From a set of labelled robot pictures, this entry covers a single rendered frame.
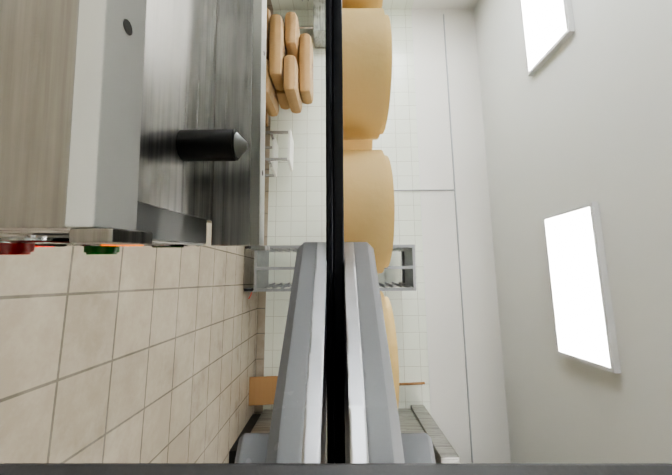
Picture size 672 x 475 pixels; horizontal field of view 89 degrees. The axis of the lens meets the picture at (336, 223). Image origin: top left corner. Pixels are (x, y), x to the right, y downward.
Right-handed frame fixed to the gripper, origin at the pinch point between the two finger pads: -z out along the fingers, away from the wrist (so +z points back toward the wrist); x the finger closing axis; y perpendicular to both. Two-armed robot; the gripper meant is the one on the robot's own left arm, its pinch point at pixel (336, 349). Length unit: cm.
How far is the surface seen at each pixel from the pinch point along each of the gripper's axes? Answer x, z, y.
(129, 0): -9.7, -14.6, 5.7
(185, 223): -15.7, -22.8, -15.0
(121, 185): -9.7, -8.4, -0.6
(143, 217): -15.7, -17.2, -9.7
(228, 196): -13.6, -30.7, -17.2
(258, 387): -87, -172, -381
